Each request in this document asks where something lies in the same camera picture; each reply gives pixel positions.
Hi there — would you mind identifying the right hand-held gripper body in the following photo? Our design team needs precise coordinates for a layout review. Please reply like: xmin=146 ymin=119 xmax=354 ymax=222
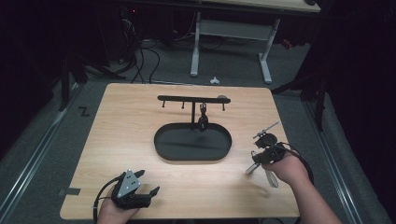
xmin=251 ymin=120 xmax=288 ymax=166

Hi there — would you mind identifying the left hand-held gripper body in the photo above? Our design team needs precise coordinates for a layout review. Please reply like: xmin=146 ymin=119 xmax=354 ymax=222
xmin=110 ymin=168 xmax=153 ymax=210

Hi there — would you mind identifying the black key rack with tray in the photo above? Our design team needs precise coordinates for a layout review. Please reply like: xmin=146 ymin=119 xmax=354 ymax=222
xmin=153 ymin=94 xmax=233 ymax=162

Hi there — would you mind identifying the black car key fob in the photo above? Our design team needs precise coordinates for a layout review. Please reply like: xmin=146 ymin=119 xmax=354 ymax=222
xmin=197 ymin=103 xmax=210 ymax=133

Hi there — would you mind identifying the person's right hand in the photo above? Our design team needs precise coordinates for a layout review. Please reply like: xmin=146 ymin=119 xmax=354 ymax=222
xmin=261 ymin=152 xmax=304 ymax=187

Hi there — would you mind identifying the person's left hand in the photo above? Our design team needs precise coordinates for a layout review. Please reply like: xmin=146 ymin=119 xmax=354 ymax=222
xmin=96 ymin=189 xmax=140 ymax=224

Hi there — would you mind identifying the grey tape strip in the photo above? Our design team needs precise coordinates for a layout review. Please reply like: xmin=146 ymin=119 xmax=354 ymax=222
xmin=59 ymin=187 xmax=82 ymax=197

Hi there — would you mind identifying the black metal stand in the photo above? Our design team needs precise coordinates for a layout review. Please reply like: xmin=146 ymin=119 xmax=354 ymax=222
xmin=270 ymin=71 xmax=328 ymax=132
xmin=57 ymin=55 xmax=127 ymax=112

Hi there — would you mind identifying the black floor tape mark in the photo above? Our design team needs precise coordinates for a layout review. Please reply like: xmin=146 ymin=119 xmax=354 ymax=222
xmin=78 ymin=105 xmax=92 ymax=118

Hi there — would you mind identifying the dark equipment tower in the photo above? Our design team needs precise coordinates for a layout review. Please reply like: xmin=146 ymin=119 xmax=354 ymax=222
xmin=120 ymin=4 xmax=142 ymax=61

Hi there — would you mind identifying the right hand-held gripper black cable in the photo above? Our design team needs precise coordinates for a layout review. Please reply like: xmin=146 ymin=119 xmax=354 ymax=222
xmin=264 ymin=141 xmax=316 ymax=187

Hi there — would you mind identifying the hand-held gripper black cable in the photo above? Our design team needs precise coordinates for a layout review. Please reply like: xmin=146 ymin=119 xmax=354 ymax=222
xmin=92 ymin=175 xmax=123 ymax=224
xmin=264 ymin=141 xmax=316 ymax=187

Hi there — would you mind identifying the left hand-held gripper black cable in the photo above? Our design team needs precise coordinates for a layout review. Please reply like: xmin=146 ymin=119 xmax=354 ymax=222
xmin=92 ymin=175 xmax=123 ymax=224

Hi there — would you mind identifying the metal floor rail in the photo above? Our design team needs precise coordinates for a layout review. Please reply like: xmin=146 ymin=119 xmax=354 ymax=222
xmin=0 ymin=82 xmax=82 ymax=224
xmin=302 ymin=99 xmax=365 ymax=224

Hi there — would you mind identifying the black floor cable bundle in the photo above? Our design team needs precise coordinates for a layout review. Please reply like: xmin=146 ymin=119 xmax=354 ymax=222
xmin=118 ymin=36 xmax=163 ymax=85

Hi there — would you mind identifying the white metal frame desk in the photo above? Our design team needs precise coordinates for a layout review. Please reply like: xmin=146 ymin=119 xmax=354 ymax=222
xmin=190 ymin=0 xmax=321 ymax=85

